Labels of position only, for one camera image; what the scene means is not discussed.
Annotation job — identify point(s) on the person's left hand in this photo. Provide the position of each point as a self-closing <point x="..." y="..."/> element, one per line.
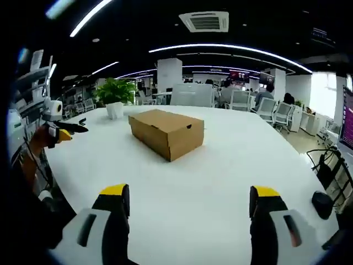
<point x="38" y="140"/>

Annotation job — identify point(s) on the ceiling light strip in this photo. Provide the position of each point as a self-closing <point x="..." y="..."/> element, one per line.
<point x="215" y="45"/>
<point x="82" y="25"/>

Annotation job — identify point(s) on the brown cardboard shoe box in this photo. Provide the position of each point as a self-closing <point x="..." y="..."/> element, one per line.
<point x="165" y="129"/>

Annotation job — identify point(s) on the white desk partition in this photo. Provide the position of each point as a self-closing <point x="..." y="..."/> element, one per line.
<point x="191" y="95"/>

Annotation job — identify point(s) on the black metal stand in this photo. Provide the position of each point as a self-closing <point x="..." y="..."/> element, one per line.
<point x="322" y="168"/>

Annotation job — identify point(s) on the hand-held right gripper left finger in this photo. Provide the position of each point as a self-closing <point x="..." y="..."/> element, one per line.
<point x="82" y="240"/>

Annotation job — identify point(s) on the white equipment rack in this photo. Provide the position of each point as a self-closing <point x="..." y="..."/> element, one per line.
<point x="30" y="82"/>

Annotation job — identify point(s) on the group of white office chairs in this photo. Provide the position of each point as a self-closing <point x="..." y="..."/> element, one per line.
<point x="267" y="109"/>

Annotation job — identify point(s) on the green potted plant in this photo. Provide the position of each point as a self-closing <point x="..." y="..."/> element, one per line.
<point x="114" y="91"/>

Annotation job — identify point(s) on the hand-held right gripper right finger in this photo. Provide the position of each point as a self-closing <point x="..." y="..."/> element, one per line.
<point x="278" y="240"/>

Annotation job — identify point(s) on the ceiling air conditioner vent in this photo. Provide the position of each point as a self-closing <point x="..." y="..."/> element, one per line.
<point x="204" y="22"/>

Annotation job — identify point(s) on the white worn device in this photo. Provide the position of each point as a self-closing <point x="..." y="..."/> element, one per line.
<point x="44" y="195"/>

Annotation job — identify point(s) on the wall display screen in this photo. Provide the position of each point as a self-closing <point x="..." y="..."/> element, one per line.
<point x="267" y="79"/>

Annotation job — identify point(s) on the computer monitor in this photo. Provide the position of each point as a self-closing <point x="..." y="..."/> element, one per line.
<point x="348" y="118"/>

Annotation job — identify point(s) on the black computer mouse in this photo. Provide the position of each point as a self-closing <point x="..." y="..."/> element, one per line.
<point x="321" y="205"/>

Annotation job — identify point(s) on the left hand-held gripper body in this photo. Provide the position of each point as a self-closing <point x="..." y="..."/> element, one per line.
<point x="53" y="110"/>

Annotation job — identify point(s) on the small black object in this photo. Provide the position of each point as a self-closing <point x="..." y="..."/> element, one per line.
<point x="82" y="120"/>

